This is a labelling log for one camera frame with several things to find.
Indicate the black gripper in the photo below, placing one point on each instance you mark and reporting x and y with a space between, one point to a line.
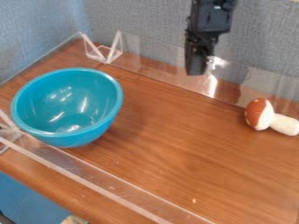
209 21

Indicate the brown white plush mushroom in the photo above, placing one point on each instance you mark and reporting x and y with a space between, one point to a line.
262 117

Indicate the blue plastic bowl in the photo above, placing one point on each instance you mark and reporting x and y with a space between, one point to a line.
67 106

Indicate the clear acrylic back barrier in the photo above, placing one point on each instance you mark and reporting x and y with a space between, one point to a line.
229 81

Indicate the clear acrylic barrier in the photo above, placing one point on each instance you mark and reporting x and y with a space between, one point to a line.
132 197
229 81
20 52

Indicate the clear acrylic left barrier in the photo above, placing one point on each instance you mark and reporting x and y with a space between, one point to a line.
20 52

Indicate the clear acrylic front barrier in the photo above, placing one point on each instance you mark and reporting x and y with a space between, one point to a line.
132 197

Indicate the clear acrylic corner bracket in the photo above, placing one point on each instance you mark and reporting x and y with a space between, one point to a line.
104 54

